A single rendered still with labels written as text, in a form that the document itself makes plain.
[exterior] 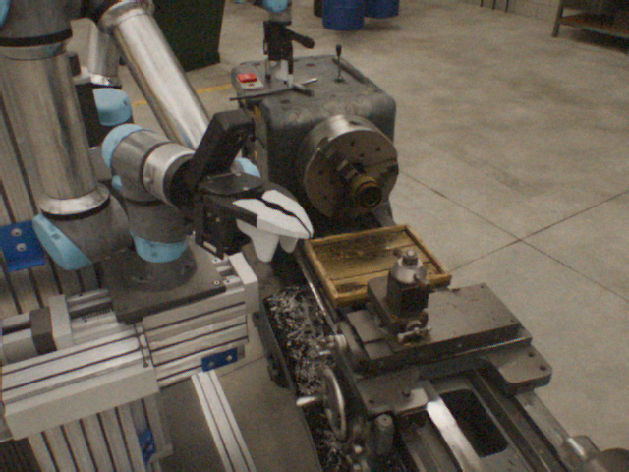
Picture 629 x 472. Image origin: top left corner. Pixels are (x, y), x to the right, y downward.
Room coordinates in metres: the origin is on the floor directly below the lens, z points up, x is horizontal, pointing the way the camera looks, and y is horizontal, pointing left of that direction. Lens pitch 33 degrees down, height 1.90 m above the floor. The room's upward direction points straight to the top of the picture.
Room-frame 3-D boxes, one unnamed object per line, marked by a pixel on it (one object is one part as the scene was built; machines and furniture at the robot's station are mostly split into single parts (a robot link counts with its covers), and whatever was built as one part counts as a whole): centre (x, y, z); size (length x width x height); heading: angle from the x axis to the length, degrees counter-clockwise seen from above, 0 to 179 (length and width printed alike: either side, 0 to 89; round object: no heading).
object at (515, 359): (1.00, -0.30, 0.90); 0.47 x 0.30 x 0.06; 107
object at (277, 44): (1.85, 0.11, 1.43); 0.09 x 0.08 x 0.12; 107
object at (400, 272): (1.03, -0.21, 1.13); 0.08 x 0.08 x 0.03
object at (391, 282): (1.03, -0.22, 1.07); 0.07 x 0.07 x 0.10; 17
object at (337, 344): (0.97, -0.04, 0.95); 0.07 x 0.04 x 0.04; 107
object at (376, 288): (1.05, -0.21, 0.99); 0.20 x 0.10 x 0.05; 17
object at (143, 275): (0.98, 0.33, 1.21); 0.15 x 0.15 x 0.10
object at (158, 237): (0.72, 0.22, 1.46); 0.11 x 0.08 x 0.11; 137
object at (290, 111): (2.01, 0.03, 1.06); 0.59 x 0.48 x 0.39; 17
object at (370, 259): (1.39, -0.18, 0.89); 0.36 x 0.30 x 0.04; 107
